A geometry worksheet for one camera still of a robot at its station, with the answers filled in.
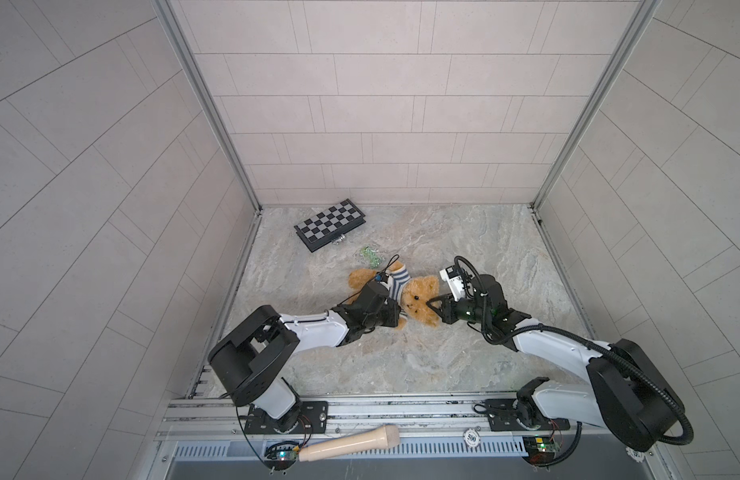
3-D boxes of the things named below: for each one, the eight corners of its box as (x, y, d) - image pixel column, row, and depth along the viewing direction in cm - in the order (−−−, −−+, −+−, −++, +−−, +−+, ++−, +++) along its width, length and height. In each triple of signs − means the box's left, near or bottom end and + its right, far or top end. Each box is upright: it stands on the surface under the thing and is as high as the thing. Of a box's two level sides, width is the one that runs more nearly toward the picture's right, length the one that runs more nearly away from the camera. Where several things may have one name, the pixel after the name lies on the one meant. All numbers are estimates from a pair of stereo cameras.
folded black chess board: (312, 253, 104) (310, 248, 101) (295, 230, 110) (293, 225, 108) (366, 222, 113) (366, 217, 111) (347, 203, 119) (347, 198, 117)
